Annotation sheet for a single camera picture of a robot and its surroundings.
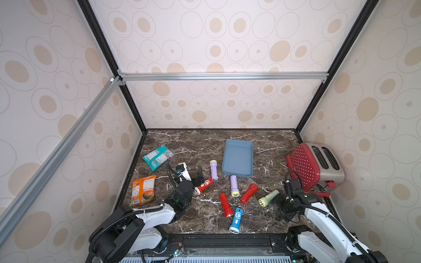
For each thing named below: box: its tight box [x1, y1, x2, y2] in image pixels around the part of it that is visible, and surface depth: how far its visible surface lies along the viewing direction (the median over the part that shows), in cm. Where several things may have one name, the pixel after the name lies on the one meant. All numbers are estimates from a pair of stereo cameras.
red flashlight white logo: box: [194, 177, 215, 196], surface depth 91 cm
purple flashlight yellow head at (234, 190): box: [230, 174, 241, 198], surface depth 91 cm
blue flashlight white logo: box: [229, 207, 244, 235], surface depth 79 cm
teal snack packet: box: [142, 144, 175, 171], surface depth 105 cm
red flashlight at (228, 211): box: [219, 192, 234, 217], surface depth 84 cm
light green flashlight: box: [258, 190, 281, 208], surface depth 85 cm
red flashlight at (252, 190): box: [240, 183, 259, 205], surface depth 89 cm
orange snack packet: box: [130, 175, 157, 206], surface depth 89 cm
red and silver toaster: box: [286, 142, 346, 192], surface depth 85 cm
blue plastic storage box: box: [221, 139, 254, 179], surface depth 105 cm
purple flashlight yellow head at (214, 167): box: [209, 159, 219, 181], surface depth 99 cm
